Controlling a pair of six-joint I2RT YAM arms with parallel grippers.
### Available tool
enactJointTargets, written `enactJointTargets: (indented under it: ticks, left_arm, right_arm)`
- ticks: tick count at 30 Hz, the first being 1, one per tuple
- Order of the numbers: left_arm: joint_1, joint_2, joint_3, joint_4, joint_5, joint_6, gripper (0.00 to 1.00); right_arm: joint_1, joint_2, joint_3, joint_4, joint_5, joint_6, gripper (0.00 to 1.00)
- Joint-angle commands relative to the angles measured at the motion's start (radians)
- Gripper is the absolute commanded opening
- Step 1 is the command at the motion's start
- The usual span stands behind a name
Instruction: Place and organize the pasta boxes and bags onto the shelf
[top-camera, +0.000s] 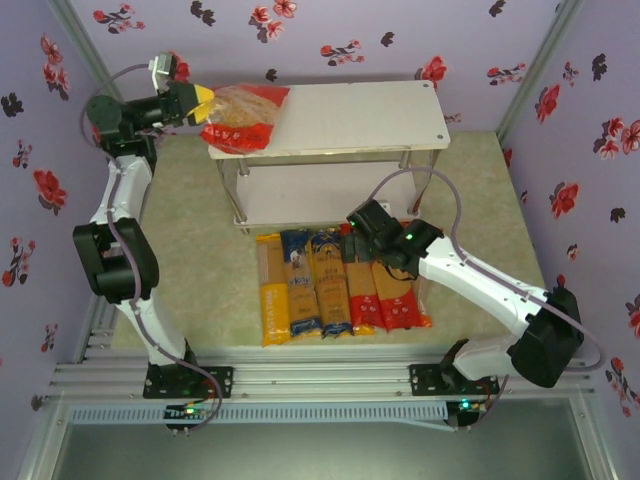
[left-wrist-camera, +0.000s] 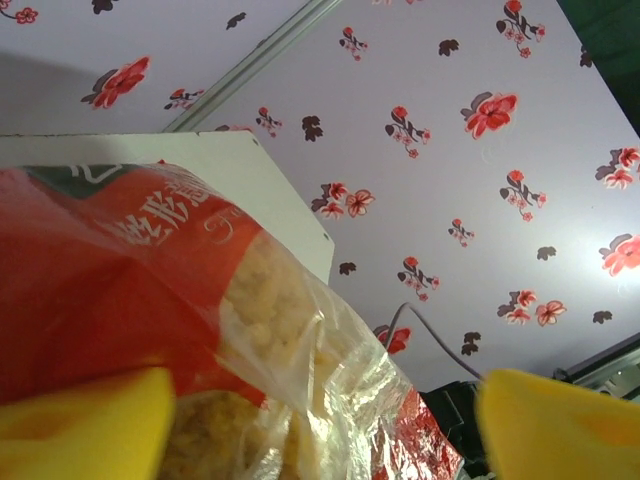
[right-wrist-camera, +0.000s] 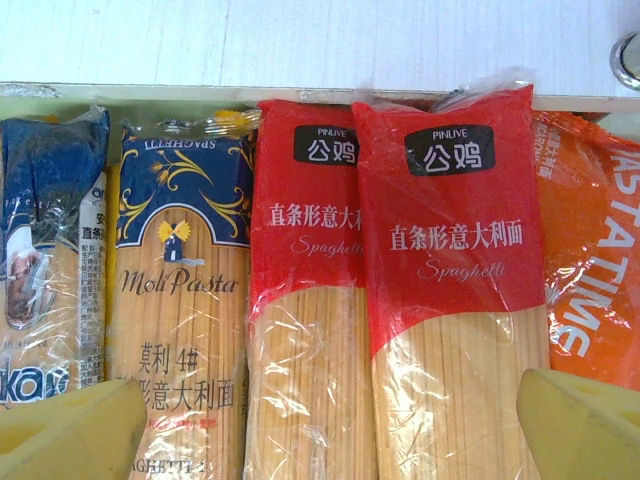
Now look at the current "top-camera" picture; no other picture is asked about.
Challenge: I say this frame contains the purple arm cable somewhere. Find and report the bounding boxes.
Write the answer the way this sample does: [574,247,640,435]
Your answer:
[372,167,606,431]
[79,62,224,435]

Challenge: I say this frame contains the aluminium frame rails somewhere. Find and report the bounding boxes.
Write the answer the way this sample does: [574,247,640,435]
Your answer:
[47,294,601,407]

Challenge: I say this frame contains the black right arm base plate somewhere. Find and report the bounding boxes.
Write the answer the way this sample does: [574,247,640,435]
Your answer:
[408,363,501,401]

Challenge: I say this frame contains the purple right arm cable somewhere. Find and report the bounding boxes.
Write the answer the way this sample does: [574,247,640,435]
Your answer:
[372,167,606,431]

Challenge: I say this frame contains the green marbled table mat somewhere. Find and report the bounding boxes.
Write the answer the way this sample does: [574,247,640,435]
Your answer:
[112,130,564,351]

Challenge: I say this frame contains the aluminium corner post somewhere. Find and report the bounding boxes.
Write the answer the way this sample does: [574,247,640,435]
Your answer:
[494,0,586,146]
[47,0,146,146]

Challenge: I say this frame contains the light blue spaghetti bag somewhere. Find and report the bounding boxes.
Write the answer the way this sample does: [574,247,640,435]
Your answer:
[280,228,321,337]

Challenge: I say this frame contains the dark blue spaghetti bag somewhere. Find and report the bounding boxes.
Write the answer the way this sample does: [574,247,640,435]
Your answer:
[310,228,354,339]

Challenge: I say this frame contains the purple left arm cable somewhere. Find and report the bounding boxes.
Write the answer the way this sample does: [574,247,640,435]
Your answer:
[79,62,224,435]

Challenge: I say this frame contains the red macaroni bag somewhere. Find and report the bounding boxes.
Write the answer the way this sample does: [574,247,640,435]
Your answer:
[199,83,291,155]

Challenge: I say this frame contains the white slotted cable duct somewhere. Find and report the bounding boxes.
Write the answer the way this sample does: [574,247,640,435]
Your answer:
[67,402,449,427]

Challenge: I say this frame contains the white two-tier shelf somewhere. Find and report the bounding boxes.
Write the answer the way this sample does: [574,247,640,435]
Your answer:
[207,79,450,235]

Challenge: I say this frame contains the red spaghetti bag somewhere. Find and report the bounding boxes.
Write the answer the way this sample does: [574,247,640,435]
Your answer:
[372,258,420,331]
[339,223,377,335]

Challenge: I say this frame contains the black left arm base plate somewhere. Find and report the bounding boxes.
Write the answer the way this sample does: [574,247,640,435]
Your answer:
[143,364,235,400]

